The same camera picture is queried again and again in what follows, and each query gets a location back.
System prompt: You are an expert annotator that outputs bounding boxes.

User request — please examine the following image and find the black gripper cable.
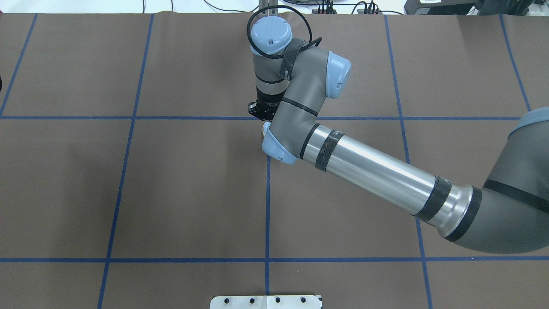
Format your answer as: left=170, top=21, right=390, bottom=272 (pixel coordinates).
left=246, top=4, right=323, bottom=60

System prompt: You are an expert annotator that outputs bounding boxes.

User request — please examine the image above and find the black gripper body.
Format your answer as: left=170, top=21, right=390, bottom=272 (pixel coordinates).
left=248, top=100, right=280, bottom=122

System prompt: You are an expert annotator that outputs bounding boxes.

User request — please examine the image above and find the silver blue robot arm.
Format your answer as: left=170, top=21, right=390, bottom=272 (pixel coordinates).
left=246, top=14, right=549, bottom=254

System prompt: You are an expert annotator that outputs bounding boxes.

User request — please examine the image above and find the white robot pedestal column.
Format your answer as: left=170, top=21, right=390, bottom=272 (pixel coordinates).
left=209, top=295, right=323, bottom=309

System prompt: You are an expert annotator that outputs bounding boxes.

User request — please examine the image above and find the black power adapter box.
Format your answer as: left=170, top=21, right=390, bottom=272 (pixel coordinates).
left=404, top=0, right=477, bottom=15

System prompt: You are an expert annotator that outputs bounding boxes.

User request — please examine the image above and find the aluminium frame post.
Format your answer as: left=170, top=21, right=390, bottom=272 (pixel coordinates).
left=257, top=0, right=279, bottom=18

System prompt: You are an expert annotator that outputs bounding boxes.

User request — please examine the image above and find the brown paper table cover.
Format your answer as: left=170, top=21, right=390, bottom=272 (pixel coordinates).
left=1, top=12, right=548, bottom=309

